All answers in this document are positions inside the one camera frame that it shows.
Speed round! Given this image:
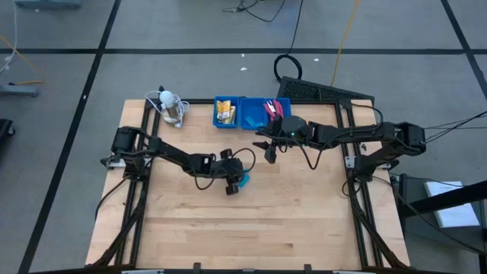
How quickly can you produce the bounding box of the grey desk foot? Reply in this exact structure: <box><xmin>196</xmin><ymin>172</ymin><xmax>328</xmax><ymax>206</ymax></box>
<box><xmin>14</xmin><ymin>0</ymin><xmax>83</xmax><ymax>10</ymax></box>
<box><xmin>0</xmin><ymin>84</ymin><xmax>40</xmax><ymax>98</ymax></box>

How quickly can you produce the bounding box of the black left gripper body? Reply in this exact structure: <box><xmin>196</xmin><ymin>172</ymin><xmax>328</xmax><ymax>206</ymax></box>
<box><xmin>210</xmin><ymin>155</ymin><xmax>247</xmax><ymax>187</ymax></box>

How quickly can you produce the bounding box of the black floor device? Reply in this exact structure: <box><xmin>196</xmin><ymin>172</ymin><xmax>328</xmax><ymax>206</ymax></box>
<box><xmin>0</xmin><ymin>118</ymin><xmax>16</xmax><ymax>139</ymax></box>

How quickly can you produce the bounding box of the black equipment case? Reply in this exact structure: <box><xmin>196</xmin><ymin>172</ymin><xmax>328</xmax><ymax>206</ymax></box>
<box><xmin>275</xmin><ymin>75</ymin><xmax>376</xmax><ymax>104</ymax></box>

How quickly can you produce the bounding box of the white bulb table lamp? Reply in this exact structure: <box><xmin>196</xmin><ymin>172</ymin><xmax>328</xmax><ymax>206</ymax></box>
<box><xmin>158</xmin><ymin>89</ymin><xmax>183</xmax><ymax>126</ymax></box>

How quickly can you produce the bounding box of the black aluminium table frame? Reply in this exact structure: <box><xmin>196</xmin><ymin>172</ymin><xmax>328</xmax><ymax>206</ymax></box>
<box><xmin>85</xmin><ymin>97</ymin><xmax>412</xmax><ymax>272</ymax></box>

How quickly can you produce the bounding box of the white lamp cable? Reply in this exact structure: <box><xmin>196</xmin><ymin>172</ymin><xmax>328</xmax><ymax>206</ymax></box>
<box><xmin>144</xmin><ymin>90</ymin><xmax>190</xmax><ymax>129</ymax></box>

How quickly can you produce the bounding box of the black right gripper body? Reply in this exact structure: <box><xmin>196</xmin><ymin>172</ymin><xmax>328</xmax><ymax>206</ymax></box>
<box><xmin>280</xmin><ymin>114</ymin><xmax>315</xmax><ymax>143</ymax></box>

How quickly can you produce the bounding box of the black hanging cable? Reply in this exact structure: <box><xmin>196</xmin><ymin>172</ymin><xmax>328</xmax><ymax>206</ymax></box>
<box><xmin>272</xmin><ymin>0</ymin><xmax>305</xmax><ymax>81</ymax></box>

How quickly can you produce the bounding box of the black side cart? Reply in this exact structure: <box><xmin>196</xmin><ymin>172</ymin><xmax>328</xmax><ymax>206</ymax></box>
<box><xmin>395</xmin><ymin>173</ymin><xmax>487</xmax><ymax>252</ymax></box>

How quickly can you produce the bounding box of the white booklet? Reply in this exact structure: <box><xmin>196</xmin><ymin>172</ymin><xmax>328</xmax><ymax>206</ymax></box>
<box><xmin>424</xmin><ymin>180</ymin><xmax>481</xmax><ymax>228</ymax></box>

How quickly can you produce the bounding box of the yellow hanging cable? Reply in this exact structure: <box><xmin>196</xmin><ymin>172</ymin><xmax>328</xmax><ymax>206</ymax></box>
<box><xmin>329</xmin><ymin>0</ymin><xmax>361</xmax><ymax>87</ymax></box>

